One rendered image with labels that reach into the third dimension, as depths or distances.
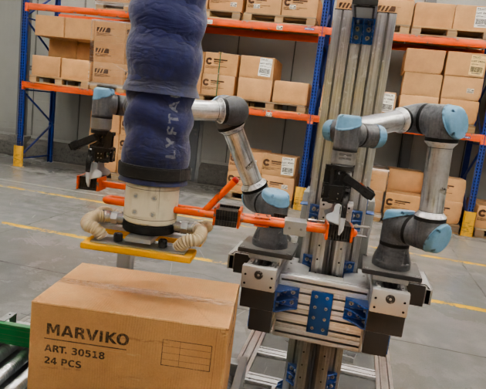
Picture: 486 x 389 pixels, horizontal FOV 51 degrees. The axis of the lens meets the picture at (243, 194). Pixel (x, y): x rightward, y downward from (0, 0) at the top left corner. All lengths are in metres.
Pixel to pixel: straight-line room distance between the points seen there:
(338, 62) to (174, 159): 0.94
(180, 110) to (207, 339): 0.69
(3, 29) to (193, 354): 11.42
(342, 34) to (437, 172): 0.70
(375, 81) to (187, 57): 0.93
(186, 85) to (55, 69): 8.78
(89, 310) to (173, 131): 0.59
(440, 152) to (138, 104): 1.06
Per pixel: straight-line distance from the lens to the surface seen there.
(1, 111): 12.59
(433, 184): 1.97
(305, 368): 2.40
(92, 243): 1.61
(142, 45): 1.55
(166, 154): 1.55
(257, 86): 8.85
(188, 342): 1.59
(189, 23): 1.55
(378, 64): 2.22
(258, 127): 10.16
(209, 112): 1.92
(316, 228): 1.60
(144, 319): 1.59
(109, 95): 1.94
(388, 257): 2.08
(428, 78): 8.76
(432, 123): 1.94
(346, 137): 1.57
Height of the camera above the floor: 1.59
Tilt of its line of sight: 10 degrees down
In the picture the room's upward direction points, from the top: 7 degrees clockwise
